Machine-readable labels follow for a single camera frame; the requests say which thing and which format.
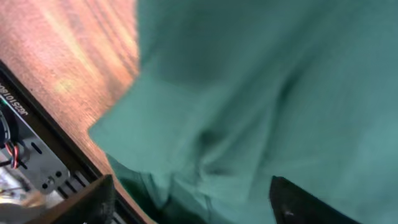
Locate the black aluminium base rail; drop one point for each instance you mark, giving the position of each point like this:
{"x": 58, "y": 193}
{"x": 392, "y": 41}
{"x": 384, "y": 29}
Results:
{"x": 40, "y": 165}

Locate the dark green cloth garment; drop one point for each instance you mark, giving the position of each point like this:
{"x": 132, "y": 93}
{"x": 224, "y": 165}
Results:
{"x": 232, "y": 93}

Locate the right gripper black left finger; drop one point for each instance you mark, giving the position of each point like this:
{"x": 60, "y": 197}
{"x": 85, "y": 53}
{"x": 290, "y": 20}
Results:
{"x": 92, "y": 205}

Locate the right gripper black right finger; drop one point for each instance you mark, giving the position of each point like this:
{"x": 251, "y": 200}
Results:
{"x": 293, "y": 205}

